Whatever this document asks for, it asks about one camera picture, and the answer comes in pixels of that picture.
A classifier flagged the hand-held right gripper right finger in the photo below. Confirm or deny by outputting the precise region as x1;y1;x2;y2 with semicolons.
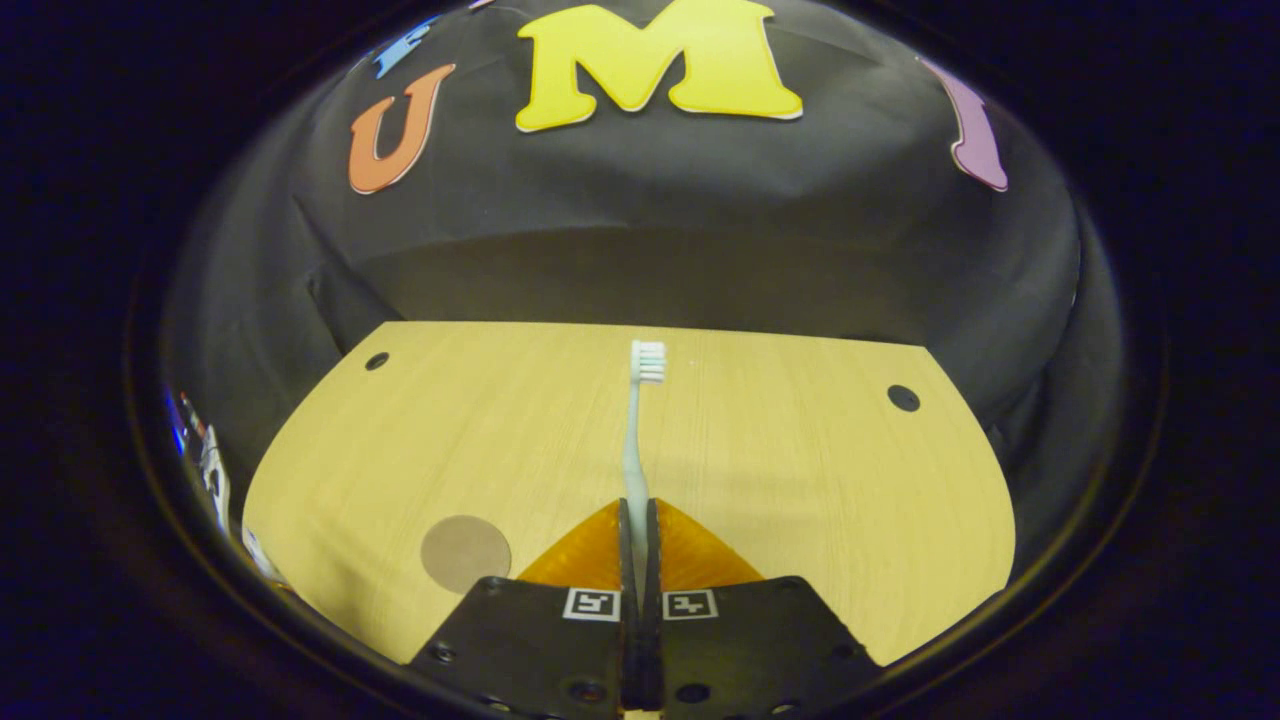
643;497;883;717

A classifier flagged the round brown coaster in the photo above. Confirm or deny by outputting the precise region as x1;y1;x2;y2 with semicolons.
420;515;513;595

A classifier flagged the computer monitor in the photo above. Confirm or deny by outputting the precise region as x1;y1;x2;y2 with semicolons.
165;385;197;457

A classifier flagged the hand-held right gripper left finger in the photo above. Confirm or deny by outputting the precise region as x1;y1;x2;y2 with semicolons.
405;497;639;717

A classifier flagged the pale green toothbrush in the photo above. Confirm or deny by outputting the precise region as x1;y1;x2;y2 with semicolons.
622;340;668;611

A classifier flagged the light wooden desktop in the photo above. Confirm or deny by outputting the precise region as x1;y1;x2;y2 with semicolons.
243;320;1017;666

